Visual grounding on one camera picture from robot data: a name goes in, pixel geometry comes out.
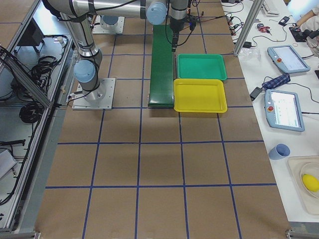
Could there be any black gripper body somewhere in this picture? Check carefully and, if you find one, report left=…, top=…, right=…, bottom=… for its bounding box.
left=170, top=19, right=185, bottom=34

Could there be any green plastic tray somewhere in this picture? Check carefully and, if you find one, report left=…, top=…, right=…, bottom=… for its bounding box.
left=177, top=54, right=227, bottom=81

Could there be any green conveyor belt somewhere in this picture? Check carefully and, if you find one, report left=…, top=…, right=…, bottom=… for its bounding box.
left=148, top=25, right=174, bottom=108

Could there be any yellow plastic tray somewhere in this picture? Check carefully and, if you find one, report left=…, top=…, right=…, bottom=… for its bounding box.
left=173, top=79, right=227, bottom=113

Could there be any black power brick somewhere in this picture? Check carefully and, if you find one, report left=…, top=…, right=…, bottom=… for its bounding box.
left=250, top=87, right=263, bottom=102

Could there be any upper teach pendant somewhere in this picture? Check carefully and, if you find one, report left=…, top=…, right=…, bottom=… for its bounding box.
left=267, top=45, right=311, bottom=74

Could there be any teach pendant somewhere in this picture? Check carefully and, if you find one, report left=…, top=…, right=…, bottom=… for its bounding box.
left=264, top=89, right=305, bottom=132
left=267, top=45, right=311, bottom=74

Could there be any lower teach pendant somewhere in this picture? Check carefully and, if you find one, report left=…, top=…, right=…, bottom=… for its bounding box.
left=264, top=89, right=305, bottom=132

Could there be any blue plastic cup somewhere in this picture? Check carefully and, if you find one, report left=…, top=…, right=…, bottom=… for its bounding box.
left=268, top=143, right=291, bottom=160

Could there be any yellow lemon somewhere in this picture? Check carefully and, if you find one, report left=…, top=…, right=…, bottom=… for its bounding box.
left=302, top=174, right=319, bottom=192

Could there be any red black wire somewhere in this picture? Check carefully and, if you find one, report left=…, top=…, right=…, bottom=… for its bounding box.
left=196, top=11, right=229, bottom=24

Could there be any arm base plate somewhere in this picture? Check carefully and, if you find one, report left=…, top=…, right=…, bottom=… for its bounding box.
left=72, top=78, right=116, bottom=110
left=93, top=15, right=125, bottom=35

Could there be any aluminium frame post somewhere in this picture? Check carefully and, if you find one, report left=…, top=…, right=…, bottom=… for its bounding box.
left=233, top=0, right=264, bottom=56

